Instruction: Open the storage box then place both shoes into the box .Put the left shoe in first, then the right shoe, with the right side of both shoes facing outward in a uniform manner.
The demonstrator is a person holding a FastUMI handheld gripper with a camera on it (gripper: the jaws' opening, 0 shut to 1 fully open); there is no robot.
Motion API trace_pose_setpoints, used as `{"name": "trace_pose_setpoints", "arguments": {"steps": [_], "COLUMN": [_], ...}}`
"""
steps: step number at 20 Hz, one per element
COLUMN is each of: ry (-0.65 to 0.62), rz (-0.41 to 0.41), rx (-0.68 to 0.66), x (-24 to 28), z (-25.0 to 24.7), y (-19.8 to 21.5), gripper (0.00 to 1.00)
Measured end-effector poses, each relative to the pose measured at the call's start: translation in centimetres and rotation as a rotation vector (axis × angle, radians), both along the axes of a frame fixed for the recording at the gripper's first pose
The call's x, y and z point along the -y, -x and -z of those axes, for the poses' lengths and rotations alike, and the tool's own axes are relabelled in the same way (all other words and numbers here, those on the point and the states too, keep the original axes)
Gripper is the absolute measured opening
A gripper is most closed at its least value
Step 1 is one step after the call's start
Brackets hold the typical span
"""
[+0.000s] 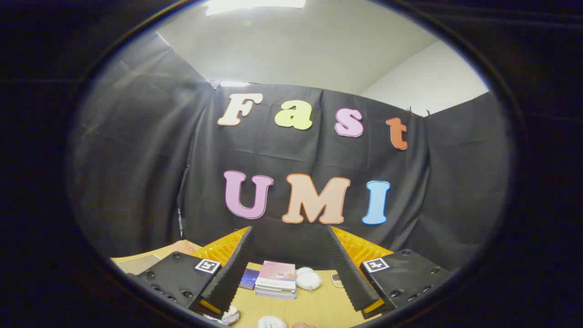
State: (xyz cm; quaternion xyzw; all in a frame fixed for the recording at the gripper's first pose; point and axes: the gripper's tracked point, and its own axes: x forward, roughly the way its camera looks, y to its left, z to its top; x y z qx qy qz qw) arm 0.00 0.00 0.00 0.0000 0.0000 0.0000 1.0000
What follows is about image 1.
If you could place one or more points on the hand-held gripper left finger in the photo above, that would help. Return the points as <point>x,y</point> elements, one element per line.
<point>232,273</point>

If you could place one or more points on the light blue book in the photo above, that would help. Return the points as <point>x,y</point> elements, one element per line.
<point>275,295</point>

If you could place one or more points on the ceiling light panel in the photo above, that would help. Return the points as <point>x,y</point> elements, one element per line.
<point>255,4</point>

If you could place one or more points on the white canvas shoe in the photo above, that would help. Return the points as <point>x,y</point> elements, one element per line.
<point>231,315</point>
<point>272,323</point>

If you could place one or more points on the beige fabric storage box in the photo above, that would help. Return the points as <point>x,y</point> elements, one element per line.
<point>141,265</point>

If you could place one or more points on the pink cover book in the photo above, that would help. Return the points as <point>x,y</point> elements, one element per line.
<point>277,271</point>

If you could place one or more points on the blue cover book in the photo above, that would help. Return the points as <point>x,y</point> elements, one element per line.
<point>249,279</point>

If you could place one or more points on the small cream palette tray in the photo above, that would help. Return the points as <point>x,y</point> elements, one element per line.
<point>337,280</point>

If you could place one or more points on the small white fluffy puff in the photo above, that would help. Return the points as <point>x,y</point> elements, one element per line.
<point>304,270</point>

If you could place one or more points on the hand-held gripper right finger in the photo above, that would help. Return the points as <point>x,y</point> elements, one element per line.
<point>348,273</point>

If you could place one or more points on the white book with green tab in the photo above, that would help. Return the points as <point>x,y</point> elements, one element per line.
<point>275,288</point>

